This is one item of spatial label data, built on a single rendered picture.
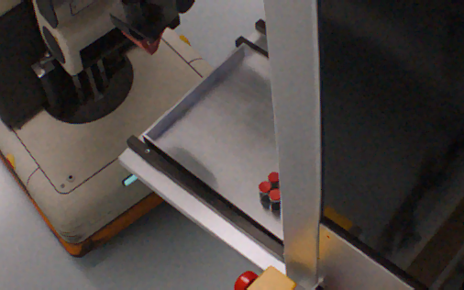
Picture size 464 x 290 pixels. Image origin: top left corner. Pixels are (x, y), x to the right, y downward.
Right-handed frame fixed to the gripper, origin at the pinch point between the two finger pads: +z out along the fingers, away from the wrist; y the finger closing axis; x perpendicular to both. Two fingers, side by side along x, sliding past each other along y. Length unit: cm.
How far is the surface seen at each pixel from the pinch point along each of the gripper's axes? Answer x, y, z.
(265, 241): -7.5, 28.8, 19.5
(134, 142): -7.8, -1.2, 18.8
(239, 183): -1.3, 17.3, 21.1
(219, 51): 64, -63, 108
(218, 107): 7.7, 4.1, 20.9
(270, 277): -15.9, 38.5, 6.5
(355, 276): -12, 51, -3
